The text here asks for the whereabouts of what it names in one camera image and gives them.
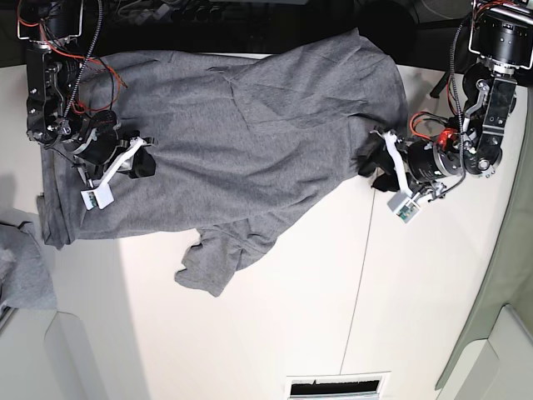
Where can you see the grey t-shirt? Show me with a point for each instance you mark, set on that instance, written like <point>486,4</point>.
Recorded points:
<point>244,148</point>

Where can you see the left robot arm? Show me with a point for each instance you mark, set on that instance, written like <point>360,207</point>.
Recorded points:
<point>469,141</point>

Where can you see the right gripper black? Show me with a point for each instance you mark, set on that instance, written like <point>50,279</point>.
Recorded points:
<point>105,141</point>

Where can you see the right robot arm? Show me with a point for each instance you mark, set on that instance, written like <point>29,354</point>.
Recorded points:
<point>56,118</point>

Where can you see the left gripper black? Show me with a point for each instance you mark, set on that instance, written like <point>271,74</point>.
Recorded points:
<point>427,162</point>

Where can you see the white floor vent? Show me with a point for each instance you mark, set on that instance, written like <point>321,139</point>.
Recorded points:
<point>370,385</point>

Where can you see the grey cloth pile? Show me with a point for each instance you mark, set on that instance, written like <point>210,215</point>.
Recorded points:
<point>26,281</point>

